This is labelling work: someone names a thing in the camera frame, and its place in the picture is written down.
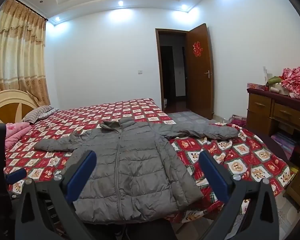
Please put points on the brown wooden door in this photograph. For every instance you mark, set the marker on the brown wooden door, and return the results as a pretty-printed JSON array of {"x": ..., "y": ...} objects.
[{"x": 200, "y": 92}]

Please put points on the pink striped folded bedding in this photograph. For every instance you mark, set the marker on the pink striped folded bedding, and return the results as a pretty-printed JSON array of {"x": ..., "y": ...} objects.
[{"x": 283, "y": 143}]

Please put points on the brown wooden door frame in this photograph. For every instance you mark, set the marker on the brown wooden door frame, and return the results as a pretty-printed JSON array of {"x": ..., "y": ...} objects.
[{"x": 158, "y": 70}]

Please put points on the pink quilt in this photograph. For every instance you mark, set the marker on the pink quilt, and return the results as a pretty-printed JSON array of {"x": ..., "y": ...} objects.
[{"x": 15, "y": 133}]

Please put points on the green cloth item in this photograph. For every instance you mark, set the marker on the green cloth item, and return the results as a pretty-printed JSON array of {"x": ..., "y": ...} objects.
[{"x": 274, "y": 80}]

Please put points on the white waste bin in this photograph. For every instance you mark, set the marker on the white waste bin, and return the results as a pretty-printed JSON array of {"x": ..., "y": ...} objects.
[{"x": 165, "y": 103}]

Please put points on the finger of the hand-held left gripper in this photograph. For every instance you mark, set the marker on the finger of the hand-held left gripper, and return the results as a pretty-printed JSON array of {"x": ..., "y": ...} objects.
[{"x": 15, "y": 176}]

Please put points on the cream wooden bed headboard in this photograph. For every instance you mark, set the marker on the cream wooden bed headboard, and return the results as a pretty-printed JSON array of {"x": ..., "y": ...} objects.
[{"x": 7, "y": 107}]

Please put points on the dark curtain rod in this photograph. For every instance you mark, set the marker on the dark curtain rod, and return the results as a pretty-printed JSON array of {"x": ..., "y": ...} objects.
[{"x": 30, "y": 8}]

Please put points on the grey puffer jacket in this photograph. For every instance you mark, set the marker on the grey puffer jacket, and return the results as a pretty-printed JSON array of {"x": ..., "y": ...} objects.
[{"x": 130, "y": 160}]

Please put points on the red bear-print bedsheet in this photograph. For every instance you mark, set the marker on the red bear-print bedsheet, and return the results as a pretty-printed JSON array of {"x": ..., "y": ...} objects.
[{"x": 240, "y": 155}]

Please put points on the red plaid cloth bundle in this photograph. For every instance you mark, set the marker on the red plaid cloth bundle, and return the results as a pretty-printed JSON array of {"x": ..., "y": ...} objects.
[{"x": 297, "y": 82}]

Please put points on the recessed ceiling light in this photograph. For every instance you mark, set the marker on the recessed ceiling light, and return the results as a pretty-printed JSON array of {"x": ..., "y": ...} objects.
[
  {"x": 120, "y": 3},
  {"x": 184, "y": 6},
  {"x": 57, "y": 18}
]

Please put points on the pink flat box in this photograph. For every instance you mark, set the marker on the pink flat box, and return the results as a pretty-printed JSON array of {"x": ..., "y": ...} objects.
[{"x": 256, "y": 86}]

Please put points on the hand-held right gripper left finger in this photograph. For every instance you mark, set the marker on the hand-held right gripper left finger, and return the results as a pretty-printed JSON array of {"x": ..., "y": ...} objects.
[{"x": 80, "y": 172}]

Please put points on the red paper door decoration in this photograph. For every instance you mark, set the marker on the red paper door decoration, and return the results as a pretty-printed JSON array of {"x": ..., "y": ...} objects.
[{"x": 197, "y": 48}]

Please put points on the beige patterned curtain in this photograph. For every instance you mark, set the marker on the beige patterned curtain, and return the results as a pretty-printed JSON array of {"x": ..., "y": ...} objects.
[{"x": 17, "y": 55}]

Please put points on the brown wooden dresser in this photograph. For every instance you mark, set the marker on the brown wooden dresser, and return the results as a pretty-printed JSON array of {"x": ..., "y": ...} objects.
[{"x": 262, "y": 110}]

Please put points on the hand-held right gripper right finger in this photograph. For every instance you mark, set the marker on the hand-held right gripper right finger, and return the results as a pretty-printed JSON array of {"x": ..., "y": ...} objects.
[{"x": 215, "y": 177}]

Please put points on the grey striped pillow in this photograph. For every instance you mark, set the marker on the grey striped pillow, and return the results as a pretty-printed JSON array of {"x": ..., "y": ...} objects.
[{"x": 38, "y": 113}]

